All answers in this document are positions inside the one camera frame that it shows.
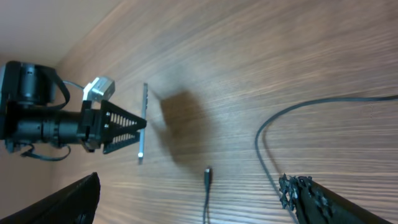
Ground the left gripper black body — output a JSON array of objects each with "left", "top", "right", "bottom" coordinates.
[{"left": 80, "top": 100, "right": 108, "bottom": 152}]

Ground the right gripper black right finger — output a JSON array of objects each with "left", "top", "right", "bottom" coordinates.
[{"left": 279, "top": 175, "right": 390, "bottom": 224}]

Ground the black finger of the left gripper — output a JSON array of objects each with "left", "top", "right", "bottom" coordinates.
[
  {"left": 100, "top": 100, "right": 147, "bottom": 139},
  {"left": 103, "top": 132, "right": 140, "bottom": 154}
]

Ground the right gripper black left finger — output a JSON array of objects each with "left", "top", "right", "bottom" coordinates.
[{"left": 1, "top": 172, "right": 101, "bottom": 224}]

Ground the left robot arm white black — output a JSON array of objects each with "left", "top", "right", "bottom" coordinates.
[{"left": 1, "top": 61, "right": 148, "bottom": 161}]

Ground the teal Galaxy smartphone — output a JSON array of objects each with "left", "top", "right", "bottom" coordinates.
[{"left": 137, "top": 82, "right": 149, "bottom": 165}]

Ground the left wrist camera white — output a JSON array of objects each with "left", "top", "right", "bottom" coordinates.
[{"left": 83, "top": 77, "right": 116, "bottom": 103}]

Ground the black USB charging cable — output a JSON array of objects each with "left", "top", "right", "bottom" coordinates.
[{"left": 202, "top": 95, "right": 398, "bottom": 224}]

